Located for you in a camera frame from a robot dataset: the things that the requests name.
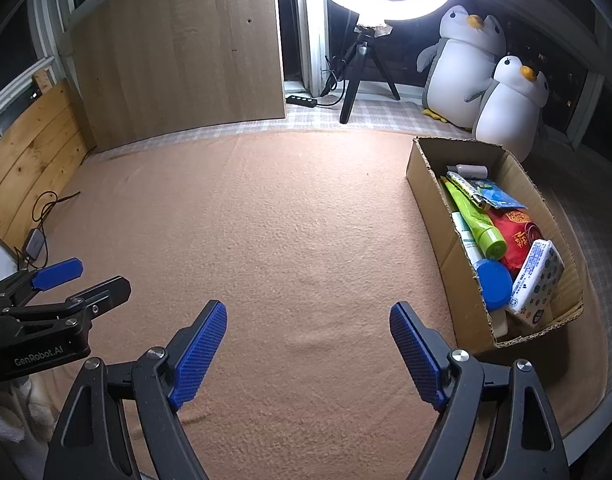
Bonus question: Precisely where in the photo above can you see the grey power adapter with cable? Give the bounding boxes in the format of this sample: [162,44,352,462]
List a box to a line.
[13,190,82,266]

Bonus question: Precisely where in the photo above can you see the small grey penguin plush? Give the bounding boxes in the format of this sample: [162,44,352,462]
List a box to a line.
[463,55,550,163]

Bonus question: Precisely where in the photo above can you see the blue packet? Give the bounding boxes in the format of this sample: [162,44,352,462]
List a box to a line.
[468,177,529,211]

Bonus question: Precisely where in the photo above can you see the white tube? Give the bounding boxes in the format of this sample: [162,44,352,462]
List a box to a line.
[451,211,484,267]

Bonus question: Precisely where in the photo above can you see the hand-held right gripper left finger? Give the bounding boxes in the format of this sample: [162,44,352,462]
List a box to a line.
[43,300,229,480]

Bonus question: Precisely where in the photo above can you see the red printed fabric bag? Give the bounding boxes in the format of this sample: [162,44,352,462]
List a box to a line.
[486,208,544,276]

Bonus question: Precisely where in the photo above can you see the wooden plank panel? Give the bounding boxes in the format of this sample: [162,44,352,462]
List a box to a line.
[0,77,98,261]

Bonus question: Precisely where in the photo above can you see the grey window frame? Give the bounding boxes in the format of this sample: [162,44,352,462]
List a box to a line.
[560,10,612,161]

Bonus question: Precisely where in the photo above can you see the white window frame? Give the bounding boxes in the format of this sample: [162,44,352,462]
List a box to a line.
[275,0,337,97]

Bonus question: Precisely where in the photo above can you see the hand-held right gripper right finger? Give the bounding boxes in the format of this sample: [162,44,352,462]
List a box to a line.
[389,301,571,480]

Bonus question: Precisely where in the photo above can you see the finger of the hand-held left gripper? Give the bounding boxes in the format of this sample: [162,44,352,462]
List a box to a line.
[0,257,84,311]
[6,276,132,332]

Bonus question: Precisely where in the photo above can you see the white patterned tissue pack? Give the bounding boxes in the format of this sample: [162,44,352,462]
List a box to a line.
[506,239,565,325]

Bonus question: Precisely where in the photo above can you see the white patterned lighter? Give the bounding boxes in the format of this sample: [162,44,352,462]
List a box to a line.
[446,171,492,211]

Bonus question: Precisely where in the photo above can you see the cardboard box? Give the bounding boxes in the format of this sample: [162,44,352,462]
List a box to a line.
[405,136,585,350]

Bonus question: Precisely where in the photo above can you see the black cables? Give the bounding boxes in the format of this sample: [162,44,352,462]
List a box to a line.
[321,55,351,108]

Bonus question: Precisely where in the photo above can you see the large grey penguin plush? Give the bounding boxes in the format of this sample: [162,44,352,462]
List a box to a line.
[416,5,509,131]

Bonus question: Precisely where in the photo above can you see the small white bottle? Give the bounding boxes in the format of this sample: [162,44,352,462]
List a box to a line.
[446,162,489,179]

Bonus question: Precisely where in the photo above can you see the green tube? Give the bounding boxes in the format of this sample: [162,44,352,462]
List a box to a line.
[443,178,507,261]

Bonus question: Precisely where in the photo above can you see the black tripod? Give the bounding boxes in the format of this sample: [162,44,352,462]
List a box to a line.
[338,22,401,125]

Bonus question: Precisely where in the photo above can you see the large wooden board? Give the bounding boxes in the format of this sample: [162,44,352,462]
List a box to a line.
[68,0,287,153]

